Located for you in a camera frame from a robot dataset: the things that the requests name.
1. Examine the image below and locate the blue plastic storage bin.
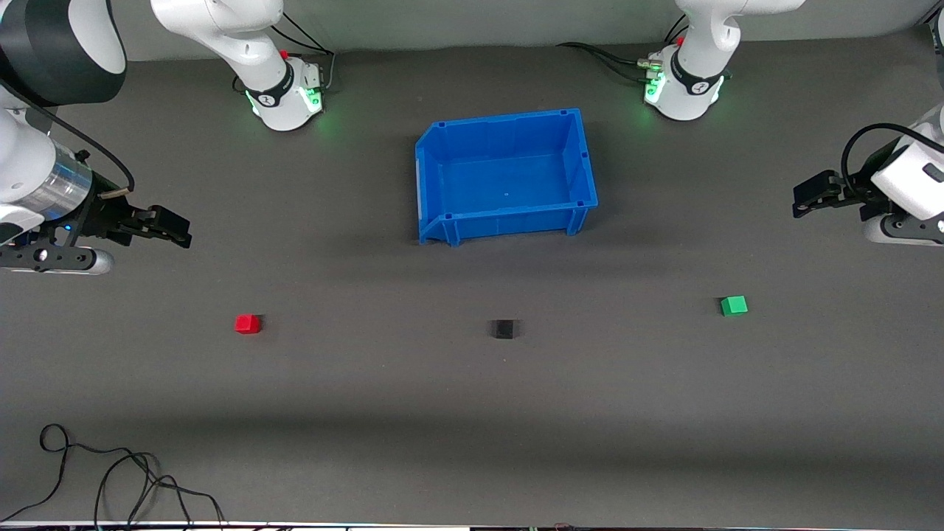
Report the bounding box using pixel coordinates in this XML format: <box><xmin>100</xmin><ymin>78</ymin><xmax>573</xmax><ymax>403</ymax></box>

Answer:
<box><xmin>414</xmin><ymin>108</ymin><xmax>599</xmax><ymax>246</ymax></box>

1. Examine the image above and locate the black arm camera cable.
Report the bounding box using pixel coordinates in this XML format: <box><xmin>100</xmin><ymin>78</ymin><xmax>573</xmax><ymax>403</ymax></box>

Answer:
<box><xmin>0</xmin><ymin>80</ymin><xmax>136</xmax><ymax>200</ymax></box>
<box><xmin>841</xmin><ymin>122</ymin><xmax>944</xmax><ymax>201</ymax></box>

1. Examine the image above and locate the loose black cable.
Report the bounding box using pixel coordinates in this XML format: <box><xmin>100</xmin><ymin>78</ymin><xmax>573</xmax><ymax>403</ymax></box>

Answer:
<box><xmin>0</xmin><ymin>423</ymin><xmax>226</xmax><ymax>529</ymax></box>

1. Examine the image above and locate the black left arm base cable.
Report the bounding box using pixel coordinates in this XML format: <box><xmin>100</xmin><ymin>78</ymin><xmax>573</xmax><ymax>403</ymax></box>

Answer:
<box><xmin>556</xmin><ymin>41</ymin><xmax>663</xmax><ymax>83</ymax></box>

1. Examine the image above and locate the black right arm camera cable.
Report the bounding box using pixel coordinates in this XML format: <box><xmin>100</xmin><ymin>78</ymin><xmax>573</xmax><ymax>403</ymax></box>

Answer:
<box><xmin>0</xmin><ymin>80</ymin><xmax>136</xmax><ymax>200</ymax></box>

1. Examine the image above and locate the black right arm base cable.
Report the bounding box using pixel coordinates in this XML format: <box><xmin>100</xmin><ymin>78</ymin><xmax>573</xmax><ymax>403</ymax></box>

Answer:
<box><xmin>268</xmin><ymin>11</ymin><xmax>337</xmax><ymax>94</ymax></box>

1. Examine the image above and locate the black arm base cable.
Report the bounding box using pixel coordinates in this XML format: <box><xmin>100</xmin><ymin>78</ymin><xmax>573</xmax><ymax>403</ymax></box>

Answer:
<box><xmin>556</xmin><ymin>41</ymin><xmax>663</xmax><ymax>83</ymax></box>
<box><xmin>268</xmin><ymin>11</ymin><xmax>337</xmax><ymax>94</ymax></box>

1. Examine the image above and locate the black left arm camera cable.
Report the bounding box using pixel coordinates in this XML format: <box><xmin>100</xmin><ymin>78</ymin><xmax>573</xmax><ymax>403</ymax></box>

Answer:
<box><xmin>841</xmin><ymin>122</ymin><xmax>944</xmax><ymax>201</ymax></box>

